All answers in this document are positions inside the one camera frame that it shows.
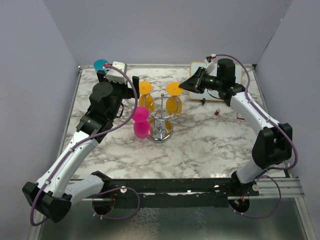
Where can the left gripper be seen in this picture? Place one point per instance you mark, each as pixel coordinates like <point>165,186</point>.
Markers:
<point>129,92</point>

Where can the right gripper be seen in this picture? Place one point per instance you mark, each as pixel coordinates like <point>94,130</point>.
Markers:
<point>194,83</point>

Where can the blue wine glass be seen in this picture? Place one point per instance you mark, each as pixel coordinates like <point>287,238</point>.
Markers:
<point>99,65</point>

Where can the yellow wine glass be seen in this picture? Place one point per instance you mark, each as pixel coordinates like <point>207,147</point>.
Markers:
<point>145,99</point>
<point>174,103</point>

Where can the pink wine glass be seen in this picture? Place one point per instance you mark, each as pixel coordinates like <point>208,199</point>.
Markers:
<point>141,126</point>

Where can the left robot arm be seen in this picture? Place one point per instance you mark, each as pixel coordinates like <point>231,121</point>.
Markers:
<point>53,195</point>

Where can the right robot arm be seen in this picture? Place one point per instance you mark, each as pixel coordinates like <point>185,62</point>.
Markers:
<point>273,144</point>

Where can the chrome wine glass rack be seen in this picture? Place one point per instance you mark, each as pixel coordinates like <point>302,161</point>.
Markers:
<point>161,121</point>

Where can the yellow framed whiteboard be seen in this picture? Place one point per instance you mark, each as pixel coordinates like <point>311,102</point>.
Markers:
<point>212,95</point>

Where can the red whiteboard marker cap bottle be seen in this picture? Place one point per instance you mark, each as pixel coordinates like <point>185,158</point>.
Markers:
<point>217,112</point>

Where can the red white eraser card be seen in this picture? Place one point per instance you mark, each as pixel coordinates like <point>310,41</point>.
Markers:
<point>239,117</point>

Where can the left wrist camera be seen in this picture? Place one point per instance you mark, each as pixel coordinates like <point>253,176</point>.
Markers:
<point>113,75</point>

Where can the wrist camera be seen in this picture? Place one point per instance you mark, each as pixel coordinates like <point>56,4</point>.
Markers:
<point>113,75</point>
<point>210,65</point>

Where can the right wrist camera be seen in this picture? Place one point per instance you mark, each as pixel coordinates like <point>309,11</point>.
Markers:
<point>210,65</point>

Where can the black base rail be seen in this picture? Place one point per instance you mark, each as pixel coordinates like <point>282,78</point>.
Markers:
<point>170,192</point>

